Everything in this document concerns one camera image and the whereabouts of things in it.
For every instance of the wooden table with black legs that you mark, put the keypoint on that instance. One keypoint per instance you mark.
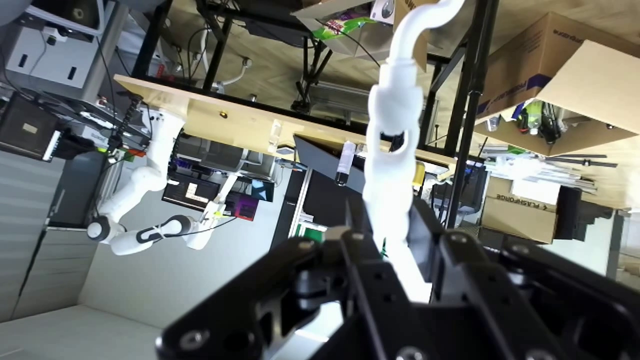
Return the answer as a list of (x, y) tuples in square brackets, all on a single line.
[(232, 121)]

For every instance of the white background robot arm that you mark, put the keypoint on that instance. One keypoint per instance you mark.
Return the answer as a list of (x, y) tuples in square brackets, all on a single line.
[(143, 180)]

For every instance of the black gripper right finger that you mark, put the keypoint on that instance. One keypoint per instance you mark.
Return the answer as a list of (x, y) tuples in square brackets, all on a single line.
[(533, 287)]

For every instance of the closed cardboard box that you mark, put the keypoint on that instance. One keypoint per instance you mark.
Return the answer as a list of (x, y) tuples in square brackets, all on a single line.
[(521, 212)]

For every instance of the monitor with pink screen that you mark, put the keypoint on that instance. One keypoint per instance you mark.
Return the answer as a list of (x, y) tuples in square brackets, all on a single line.
[(245, 209)]

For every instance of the green item on floor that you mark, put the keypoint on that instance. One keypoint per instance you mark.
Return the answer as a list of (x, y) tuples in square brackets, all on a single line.
[(341, 27)]

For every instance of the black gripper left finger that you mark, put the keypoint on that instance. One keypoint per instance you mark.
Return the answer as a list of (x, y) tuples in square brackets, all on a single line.
[(227, 321)]

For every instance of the small clear bottle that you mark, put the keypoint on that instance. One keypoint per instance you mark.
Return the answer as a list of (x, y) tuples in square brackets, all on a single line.
[(345, 161)]

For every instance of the small black tripod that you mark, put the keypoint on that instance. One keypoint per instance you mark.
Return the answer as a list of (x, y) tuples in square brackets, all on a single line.
[(307, 72)]

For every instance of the open cardboard box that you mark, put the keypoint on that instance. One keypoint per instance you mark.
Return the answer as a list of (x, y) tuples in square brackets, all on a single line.
[(566, 72)]

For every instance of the black vertical stand pole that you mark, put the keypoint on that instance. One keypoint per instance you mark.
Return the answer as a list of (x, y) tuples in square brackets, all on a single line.
[(469, 133)]

